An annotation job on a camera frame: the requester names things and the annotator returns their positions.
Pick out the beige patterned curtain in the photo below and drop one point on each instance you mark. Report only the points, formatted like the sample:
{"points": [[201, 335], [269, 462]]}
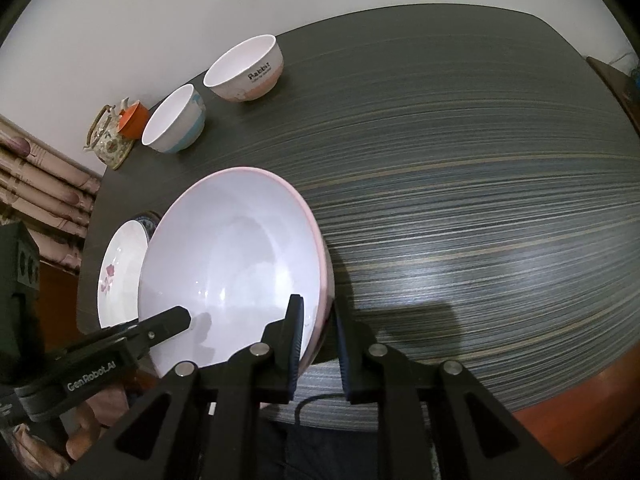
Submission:
{"points": [[51, 196]]}

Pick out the white plate pink flowers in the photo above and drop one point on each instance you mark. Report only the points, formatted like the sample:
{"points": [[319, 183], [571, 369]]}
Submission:
{"points": [[119, 277]]}

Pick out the white bowl blue base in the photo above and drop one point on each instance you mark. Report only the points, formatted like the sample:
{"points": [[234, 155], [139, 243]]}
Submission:
{"points": [[177, 122]]}

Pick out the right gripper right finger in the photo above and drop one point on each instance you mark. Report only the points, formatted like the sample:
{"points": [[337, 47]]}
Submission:
{"points": [[434, 421]]}

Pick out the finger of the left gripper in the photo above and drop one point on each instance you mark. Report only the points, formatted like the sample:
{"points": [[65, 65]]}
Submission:
{"points": [[144, 335]]}

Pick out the orange lidded tea cup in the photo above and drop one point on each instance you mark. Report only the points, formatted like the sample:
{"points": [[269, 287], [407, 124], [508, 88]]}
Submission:
{"points": [[132, 120]]}

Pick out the large blue floral plate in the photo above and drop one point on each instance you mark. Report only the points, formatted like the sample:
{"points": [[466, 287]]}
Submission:
{"points": [[149, 221]]}

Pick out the person's left hand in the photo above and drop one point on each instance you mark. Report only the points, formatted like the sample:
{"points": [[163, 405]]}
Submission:
{"points": [[46, 452]]}

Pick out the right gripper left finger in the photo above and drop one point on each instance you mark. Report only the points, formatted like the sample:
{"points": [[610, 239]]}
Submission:
{"points": [[202, 422]]}

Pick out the white bowl pink base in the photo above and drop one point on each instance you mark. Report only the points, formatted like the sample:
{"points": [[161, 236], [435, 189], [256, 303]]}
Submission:
{"points": [[247, 71]]}

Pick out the floral ceramic teapot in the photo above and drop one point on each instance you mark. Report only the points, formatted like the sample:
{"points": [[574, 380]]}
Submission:
{"points": [[104, 139]]}

